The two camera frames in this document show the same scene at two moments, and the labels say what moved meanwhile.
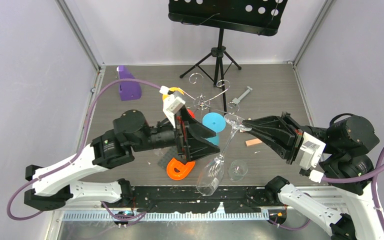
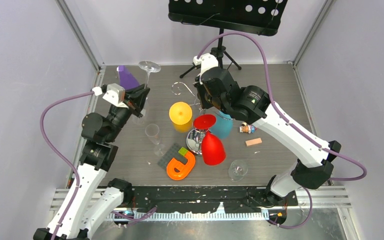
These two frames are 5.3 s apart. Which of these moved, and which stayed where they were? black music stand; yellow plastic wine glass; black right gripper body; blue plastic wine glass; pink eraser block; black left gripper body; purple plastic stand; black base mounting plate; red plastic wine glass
Moved: black right gripper body; yellow plastic wine glass; black left gripper body; blue plastic wine glass; red plastic wine glass
Stayed: pink eraser block; black base mounting plate; purple plastic stand; black music stand
